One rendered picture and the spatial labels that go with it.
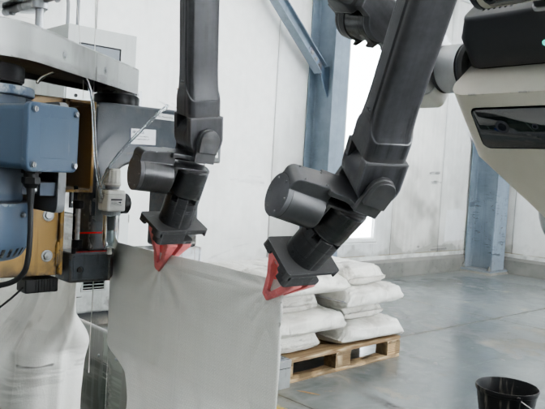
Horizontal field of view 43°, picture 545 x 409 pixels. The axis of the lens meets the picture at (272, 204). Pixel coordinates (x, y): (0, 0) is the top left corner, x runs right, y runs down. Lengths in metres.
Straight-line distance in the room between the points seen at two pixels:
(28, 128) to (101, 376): 1.28
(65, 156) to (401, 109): 0.47
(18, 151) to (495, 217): 8.82
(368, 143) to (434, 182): 8.30
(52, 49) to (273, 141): 5.97
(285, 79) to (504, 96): 5.98
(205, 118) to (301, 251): 0.31
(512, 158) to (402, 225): 7.39
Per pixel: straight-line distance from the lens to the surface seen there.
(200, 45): 1.10
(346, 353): 4.46
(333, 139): 7.06
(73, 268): 1.29
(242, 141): 6.71
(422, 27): 0.77
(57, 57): 1.09
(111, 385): 2.08
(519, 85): 1.20
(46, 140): 0.97
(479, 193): 9.84
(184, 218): 1.15
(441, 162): 9.22
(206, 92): 1.11
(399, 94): 0.80
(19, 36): 1.02
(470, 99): 1.24
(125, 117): 1.32
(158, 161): 1.10
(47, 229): 1.27
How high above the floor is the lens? 1.24
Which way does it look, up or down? 3 degrees down
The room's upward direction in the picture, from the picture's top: 3 degrees clockwise
